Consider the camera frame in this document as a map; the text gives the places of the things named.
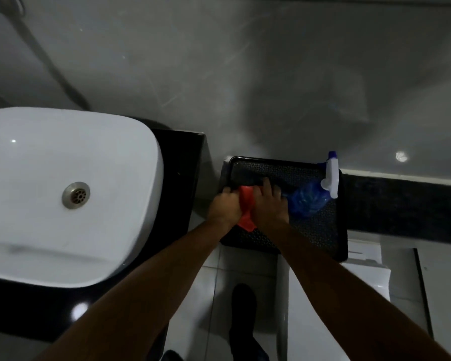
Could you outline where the person's left hand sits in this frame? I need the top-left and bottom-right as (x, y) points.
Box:
(207, 187), (245, 230)

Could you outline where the person's right hand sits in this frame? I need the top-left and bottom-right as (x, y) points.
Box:
(248, 177), (290, 232)

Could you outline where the red cloth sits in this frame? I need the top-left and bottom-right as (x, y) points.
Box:
(237, 186), (260, 232)

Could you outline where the person's right forearm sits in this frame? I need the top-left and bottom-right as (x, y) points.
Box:
(261, 222), (451, 361)

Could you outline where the person's left forearm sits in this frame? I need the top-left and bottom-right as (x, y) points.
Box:
(34, 219), (241, 361)

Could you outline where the blue spray bottle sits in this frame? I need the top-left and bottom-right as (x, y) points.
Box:
(288, 150), (341, 218)

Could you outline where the black sink counter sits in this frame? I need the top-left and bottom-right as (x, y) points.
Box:
(0, 117), (207, 343)

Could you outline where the black patterned tray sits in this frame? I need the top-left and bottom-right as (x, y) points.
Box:
(219, 156), (349, 264)

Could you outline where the metal sink drain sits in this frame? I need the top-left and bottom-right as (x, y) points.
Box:
(62, 182), (91, 210)

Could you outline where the white sink basin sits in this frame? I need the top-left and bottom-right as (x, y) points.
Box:
(0, 107), (164, 289)

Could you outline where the grey metal hose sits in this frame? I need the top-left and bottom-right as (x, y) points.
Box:
(8, 0), (92, 110)

